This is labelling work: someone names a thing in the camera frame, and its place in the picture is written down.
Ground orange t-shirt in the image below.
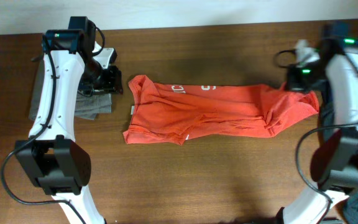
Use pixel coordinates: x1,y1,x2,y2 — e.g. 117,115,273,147
123,75,319,145

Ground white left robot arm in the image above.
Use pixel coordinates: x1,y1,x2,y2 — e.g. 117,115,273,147
10,29,122,223

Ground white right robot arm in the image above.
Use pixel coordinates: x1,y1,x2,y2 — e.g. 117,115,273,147
275,22,358,223

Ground folded grey pants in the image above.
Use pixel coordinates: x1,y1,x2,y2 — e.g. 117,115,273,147
28,61,112,121

